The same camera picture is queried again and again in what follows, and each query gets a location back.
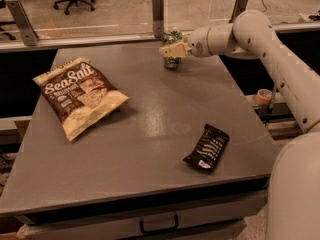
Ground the black drawer handle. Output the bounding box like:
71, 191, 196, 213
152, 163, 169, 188
139, 214, 179, 235

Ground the green soda can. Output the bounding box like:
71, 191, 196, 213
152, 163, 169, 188
161, 26, 184, 70

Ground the metal glass bracket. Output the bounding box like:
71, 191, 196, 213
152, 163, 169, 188
152, 0, 164, 38
230, 0, 248, 23
6, 0, 39, 46

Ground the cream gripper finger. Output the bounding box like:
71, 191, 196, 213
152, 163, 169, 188
159, 43, 174, 57

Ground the right metal glass bracket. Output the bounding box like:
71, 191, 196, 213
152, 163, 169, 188
230, 0, 248, 23

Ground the sea salt chips bag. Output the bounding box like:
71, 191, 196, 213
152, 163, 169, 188
33, 58, 128, 141

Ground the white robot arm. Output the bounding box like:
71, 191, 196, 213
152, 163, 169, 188
159, 10, 320, 240

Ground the middle metal glass bracket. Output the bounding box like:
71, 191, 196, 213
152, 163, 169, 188
152, 0, 164, 38

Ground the grey metal pole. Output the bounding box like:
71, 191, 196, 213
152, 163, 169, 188
268, 85, 277, 111

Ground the left metal glass bracket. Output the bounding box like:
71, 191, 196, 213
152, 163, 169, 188
6, 0, 39, 46

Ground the black snack bar wrapper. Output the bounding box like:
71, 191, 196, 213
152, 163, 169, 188
183, 124, 230, 171

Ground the glass barrier rail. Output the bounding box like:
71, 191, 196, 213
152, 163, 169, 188
0, 21, 320, 53

